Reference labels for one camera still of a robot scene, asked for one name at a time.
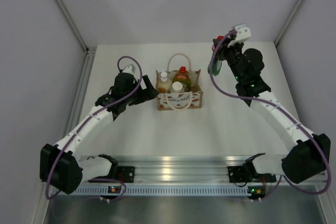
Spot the yellow dish soap bottle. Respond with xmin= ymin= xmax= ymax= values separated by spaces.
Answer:
xmin=173 ymin=66 xmax=191 ymax=92

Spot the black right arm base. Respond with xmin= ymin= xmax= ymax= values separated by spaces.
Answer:
xmin=227 ymin=166 xmax=251 ymax=187

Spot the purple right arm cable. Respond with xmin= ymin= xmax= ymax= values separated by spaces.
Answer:
xmin=209 ymin=30 xmax=331 ymax=196

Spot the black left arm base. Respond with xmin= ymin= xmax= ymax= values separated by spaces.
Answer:
xmin=117 ymin=166 xmax=135 ymax=183

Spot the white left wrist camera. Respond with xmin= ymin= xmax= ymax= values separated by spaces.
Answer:
xmin=122 ymin=64 xmax=136 ymax=75

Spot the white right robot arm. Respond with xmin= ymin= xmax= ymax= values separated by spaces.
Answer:
xmin=208 ymin=35 xmax=331 ymax=185

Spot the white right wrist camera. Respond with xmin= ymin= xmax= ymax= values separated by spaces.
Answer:
xmin=228 ymin=24 xmax=251 ymax=47

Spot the dark green red-cap bottle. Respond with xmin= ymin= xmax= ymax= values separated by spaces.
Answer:
xmin=207 ymin=36 xmax=223 ymax=76

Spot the white cap jar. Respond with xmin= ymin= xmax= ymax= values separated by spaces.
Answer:
xmin=170 ymin=81 xmax=184 ymax=93

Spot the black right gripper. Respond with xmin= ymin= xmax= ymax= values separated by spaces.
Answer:
xmin=214 ymin=36 xmax=244 ymax=83

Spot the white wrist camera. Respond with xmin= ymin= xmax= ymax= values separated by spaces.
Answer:
xmin=122 ymin=64 xmax=136 ymax=75
xmin=228 ymin=24 xmax=251 ymax=47

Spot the beige pump soap bottle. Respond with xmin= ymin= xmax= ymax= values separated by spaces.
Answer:
xmin=157 ymin=71 xmax=172 ymax=93

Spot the aluminium mounting rail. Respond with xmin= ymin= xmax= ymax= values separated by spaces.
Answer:
xmin=49 ymin=154 xmax=329 ymax=197

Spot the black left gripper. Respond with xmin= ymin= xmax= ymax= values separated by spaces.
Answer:
xmin=124 ymin=75 xmax=158 ymax=106

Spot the watermelon print canvas bag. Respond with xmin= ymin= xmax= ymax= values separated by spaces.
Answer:
xmin=155 ymin=53 xmax=203 ymax=112

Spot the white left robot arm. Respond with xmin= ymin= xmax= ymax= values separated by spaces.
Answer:
xmin=39 ymin=72 xmax=158 ymax=194

